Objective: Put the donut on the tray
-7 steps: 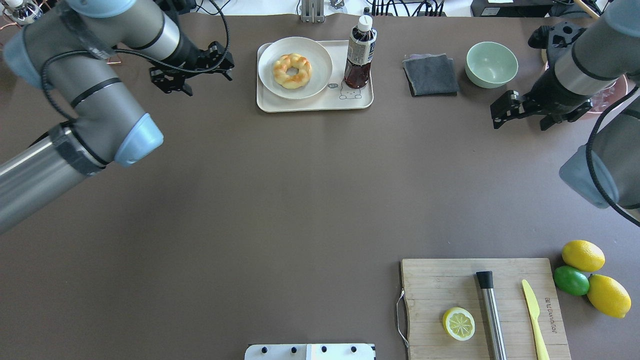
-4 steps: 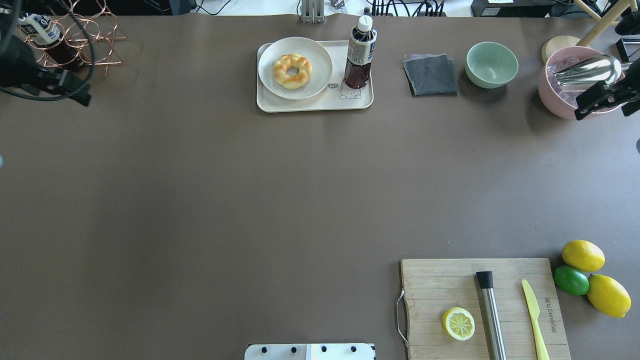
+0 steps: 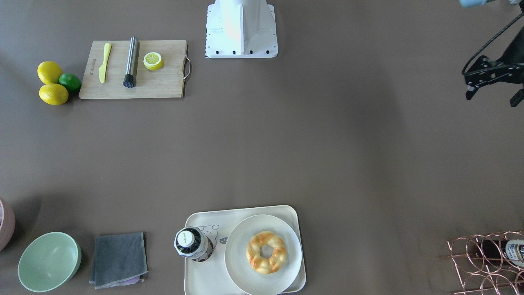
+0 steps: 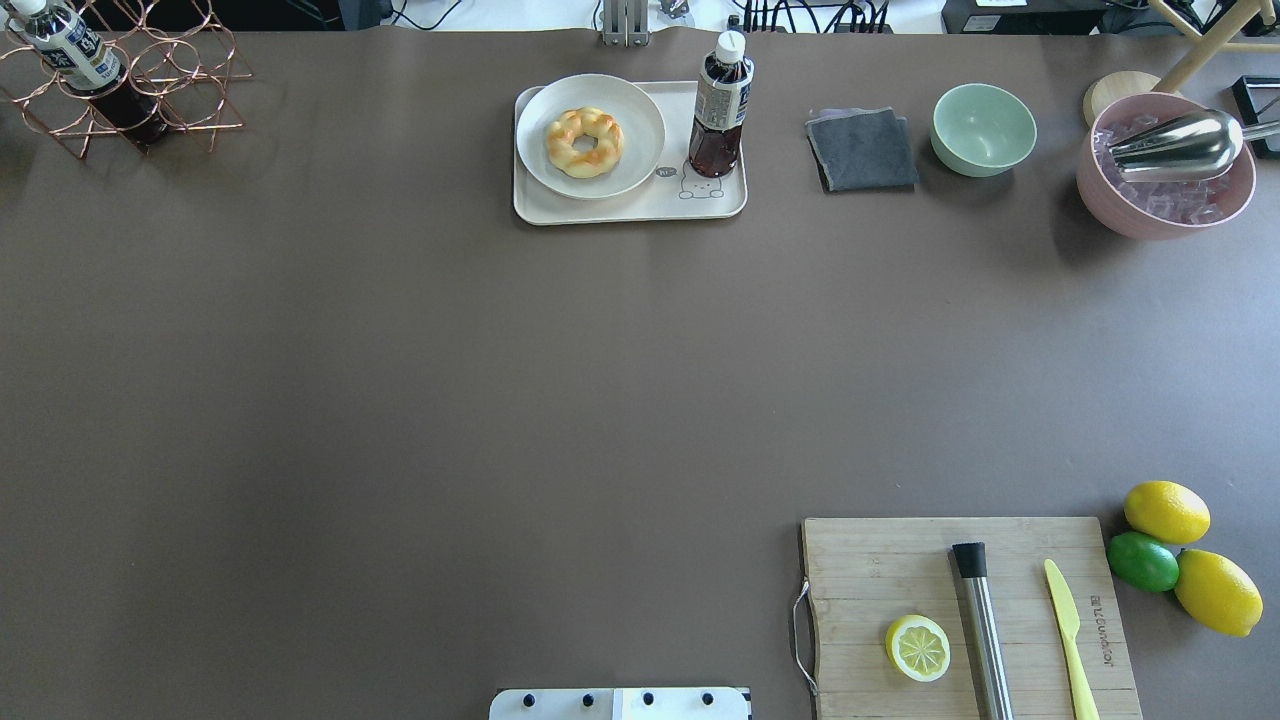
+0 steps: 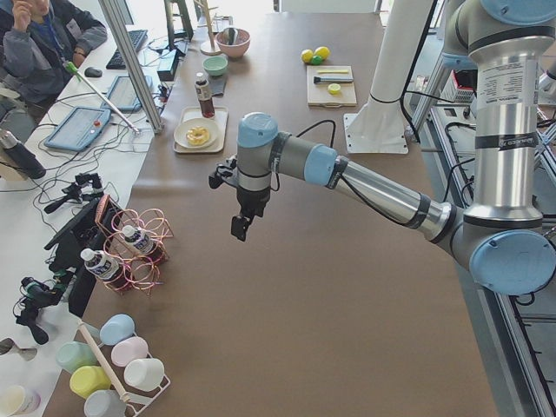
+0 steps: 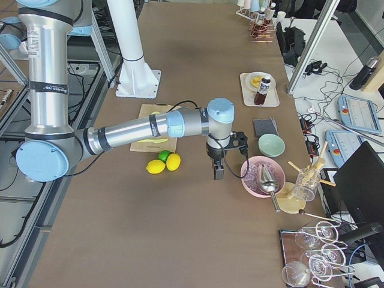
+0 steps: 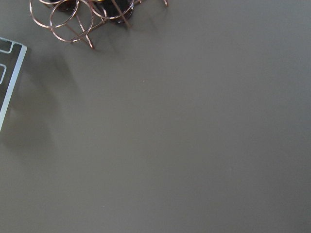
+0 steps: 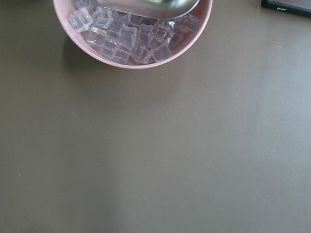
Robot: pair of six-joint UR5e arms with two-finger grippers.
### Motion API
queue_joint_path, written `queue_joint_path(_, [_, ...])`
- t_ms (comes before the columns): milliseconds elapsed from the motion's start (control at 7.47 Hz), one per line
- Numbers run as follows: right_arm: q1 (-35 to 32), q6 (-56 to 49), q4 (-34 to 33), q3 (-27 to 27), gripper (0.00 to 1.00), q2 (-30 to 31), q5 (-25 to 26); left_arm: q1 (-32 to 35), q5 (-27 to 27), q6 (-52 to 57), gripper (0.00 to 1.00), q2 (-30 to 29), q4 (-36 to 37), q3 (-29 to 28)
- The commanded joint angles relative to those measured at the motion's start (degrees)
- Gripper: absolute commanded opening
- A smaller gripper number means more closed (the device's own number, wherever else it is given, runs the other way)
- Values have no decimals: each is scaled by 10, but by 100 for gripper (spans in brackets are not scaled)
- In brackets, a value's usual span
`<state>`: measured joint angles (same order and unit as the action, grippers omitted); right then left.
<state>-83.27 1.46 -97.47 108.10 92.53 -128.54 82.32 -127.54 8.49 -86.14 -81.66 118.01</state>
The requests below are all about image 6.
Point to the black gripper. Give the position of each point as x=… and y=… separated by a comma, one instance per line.
x=215, y=154

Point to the white round plate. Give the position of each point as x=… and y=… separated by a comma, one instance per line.
x=249, y=76

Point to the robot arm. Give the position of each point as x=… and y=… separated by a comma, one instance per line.
x=52, y=147

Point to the beige serving tray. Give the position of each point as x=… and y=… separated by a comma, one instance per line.
x=249, y=91

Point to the clear ice cubes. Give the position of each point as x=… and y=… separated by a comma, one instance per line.
x=251, y=172

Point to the pink ribbed bowl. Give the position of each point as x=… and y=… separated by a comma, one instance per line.
x=262, y=158

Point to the yellow lemon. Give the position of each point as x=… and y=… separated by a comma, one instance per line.
x=173, y=162
x=155, y=166

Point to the metal ice scoop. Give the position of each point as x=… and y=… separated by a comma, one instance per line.
x=269, y=185

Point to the wooden cutting board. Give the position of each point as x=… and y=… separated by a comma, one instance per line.
x=146, y=110

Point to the green lime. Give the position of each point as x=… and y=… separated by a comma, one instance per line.
x=163, y=155

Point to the mint green bowl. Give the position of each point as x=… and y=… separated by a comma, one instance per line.
x=271, y=145

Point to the grey folded cloth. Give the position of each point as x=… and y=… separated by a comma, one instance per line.
x=265, y=126

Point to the wooden mug tree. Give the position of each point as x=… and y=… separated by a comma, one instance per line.
x=293, y=197

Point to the dark drink bottle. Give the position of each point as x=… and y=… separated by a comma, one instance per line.
x=261, y=94

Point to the clear glass mug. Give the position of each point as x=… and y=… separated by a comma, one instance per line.
x=306, y=184

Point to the wine glass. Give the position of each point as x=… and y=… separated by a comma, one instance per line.
x=333, y=255
x=312, y=237
x=322, y=270
x=296, y=274

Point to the blue teach pendant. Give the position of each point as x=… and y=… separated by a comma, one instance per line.
x=359, y=114
x=342, y=144

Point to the water bottle in rack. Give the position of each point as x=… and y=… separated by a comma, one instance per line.
x=260, y=18
x=270, y=11

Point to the cream paper cup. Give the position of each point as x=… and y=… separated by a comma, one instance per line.
x=281, y=16

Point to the blue plastic cup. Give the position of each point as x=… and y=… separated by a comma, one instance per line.
x=255, y=6

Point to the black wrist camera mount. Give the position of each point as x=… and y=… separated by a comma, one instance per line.
x=238, y=140

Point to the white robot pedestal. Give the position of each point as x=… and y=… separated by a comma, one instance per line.
x=136, y=79

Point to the copper wire bottle rack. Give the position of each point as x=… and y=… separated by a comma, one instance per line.
x=265, y=33

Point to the white wire cup rack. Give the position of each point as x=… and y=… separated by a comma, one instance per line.
x=246, y=13

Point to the aluminium frame post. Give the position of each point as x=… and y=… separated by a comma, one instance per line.
x=315, y=36

